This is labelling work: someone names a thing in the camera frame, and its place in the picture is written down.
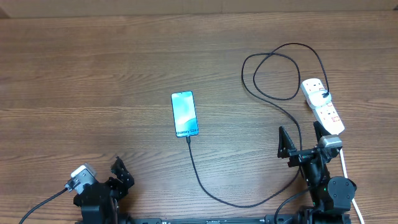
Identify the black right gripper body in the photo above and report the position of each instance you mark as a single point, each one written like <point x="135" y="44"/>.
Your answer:
<point x="299" y="156"/>

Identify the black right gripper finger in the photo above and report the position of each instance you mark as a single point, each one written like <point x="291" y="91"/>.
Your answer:
<point x="286" y="145"/>
<point x="320" y="133"/>

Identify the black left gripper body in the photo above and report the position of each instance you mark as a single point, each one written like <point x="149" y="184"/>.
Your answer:
<point x="120" y="190"/>

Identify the Samsung Galaxy smartphone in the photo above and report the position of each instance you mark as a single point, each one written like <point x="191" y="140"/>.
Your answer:
<point x="184" y="112"/>

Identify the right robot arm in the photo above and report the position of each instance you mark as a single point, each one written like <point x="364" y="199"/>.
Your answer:
<point x="331" y="196"/>

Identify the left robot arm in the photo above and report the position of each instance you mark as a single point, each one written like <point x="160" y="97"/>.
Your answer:
<point x="101" y="213"/>

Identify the white charger plug adapter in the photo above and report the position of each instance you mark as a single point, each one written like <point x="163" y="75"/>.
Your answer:
<point x="318" y="99"/>

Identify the white power strip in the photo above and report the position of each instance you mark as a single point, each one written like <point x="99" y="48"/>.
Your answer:
<point x="326" y="115"/>

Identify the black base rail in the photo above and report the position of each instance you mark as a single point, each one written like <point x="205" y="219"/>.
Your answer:
<point x="268" y="219"/>

